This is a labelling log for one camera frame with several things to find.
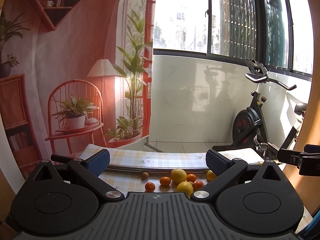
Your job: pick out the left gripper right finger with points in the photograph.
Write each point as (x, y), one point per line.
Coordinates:
(227, 172)

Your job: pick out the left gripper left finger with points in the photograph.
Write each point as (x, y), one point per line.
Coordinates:
(86, 172)

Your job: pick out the small yellow citrus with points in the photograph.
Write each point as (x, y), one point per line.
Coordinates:
(210, 176)

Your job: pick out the orange tangerine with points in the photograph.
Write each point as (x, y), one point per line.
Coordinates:
(150, 187)
(191, 177)
(198, 185)
(165, 181)

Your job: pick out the large yellow orange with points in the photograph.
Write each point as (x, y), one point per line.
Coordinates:
(185, 187)

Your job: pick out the plaid floral tablecloth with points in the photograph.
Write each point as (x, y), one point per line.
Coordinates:
(126, 182)

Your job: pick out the black exercise bike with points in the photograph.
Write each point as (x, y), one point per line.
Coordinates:
(249, 129)

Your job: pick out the yellow lemon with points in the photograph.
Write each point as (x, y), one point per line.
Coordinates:
(178, 175)

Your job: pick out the long metal pole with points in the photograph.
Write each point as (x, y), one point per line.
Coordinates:
(155, 170)

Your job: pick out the brown kiwi on table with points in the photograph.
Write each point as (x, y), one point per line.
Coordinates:
(145, 175)

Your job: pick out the printed room backdrop cloth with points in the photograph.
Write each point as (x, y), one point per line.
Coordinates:
(73, 73)

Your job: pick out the window frame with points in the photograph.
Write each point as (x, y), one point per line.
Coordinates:
(278, 33)

